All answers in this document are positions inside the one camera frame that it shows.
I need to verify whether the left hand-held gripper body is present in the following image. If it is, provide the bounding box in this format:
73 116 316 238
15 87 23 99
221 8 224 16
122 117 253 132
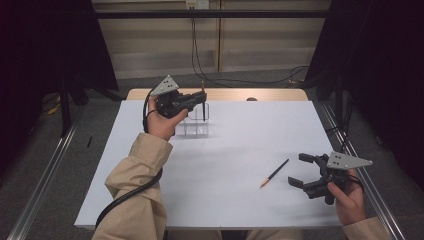
149 74 191 120

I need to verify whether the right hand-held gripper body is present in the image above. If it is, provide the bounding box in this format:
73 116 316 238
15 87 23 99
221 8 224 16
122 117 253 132
302 151 374 205

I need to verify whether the clear plastic organizer box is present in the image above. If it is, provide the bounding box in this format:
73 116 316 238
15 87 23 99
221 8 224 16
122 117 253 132
174 102 210 137

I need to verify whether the person's left hand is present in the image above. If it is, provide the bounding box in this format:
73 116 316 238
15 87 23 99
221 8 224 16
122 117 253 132
146 96 189 142

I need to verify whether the person's right hand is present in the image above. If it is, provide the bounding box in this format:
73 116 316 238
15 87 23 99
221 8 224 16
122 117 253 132
326 169 367 227

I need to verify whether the white table sheet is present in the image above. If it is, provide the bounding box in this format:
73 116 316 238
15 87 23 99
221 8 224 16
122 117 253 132
73 99 348 231

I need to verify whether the wooden table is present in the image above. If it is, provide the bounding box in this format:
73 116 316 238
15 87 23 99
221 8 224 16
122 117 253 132
126 88 309 102

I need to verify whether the black curtain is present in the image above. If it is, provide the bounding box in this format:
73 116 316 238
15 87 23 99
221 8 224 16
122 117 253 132
304 0 424 193
0 0 120 174

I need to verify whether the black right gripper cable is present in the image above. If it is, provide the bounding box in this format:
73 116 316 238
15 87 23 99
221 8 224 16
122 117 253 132
346 173 365 193

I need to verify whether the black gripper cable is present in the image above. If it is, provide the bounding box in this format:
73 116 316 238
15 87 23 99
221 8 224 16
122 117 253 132
94 89 164 231
346 173 365 193

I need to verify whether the black cable bundle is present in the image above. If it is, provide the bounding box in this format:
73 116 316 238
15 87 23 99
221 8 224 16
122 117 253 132
326 96 355 155

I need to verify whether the black floor cable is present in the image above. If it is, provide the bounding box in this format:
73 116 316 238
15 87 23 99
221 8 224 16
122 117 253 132
190 17 234 88
193 17 311 86

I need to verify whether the aluminium rail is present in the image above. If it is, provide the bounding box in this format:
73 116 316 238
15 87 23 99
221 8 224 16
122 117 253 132
319 101 406 240
6 103 88 240

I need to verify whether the black horizontal frame bar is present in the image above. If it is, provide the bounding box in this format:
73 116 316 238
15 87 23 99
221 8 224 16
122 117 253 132
94 9 331 19

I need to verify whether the white wall outlet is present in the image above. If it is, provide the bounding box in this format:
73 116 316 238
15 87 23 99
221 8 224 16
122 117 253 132
185 0 210 10

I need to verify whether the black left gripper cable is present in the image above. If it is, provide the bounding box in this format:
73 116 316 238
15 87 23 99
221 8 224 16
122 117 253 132
94 89 164 231

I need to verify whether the black stand post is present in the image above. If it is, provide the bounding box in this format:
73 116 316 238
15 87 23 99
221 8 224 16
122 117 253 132
59 79 73 138

